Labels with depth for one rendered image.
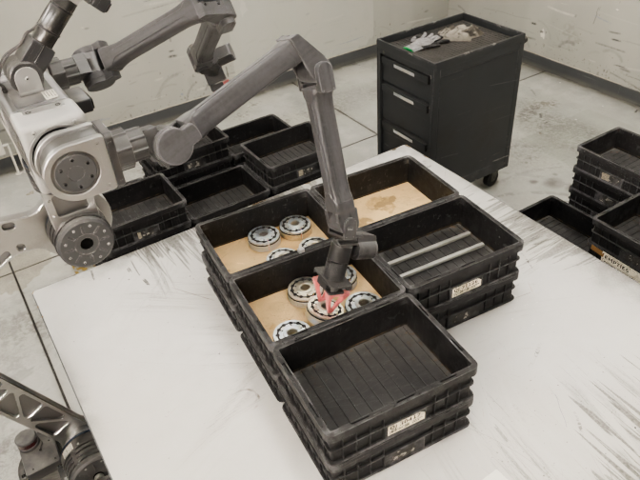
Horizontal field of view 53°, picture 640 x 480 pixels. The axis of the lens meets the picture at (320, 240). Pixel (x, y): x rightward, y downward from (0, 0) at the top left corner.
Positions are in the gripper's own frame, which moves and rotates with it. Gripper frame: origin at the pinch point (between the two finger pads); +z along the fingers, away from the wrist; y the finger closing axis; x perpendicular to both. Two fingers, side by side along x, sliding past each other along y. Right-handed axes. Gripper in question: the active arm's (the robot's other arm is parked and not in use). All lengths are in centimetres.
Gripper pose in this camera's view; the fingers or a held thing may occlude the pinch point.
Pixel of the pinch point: (326, 305)
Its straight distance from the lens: 172.1
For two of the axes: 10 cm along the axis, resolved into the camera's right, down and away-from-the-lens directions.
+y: -4.7, -5.0, 7.3
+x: -8.6, 0.5, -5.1
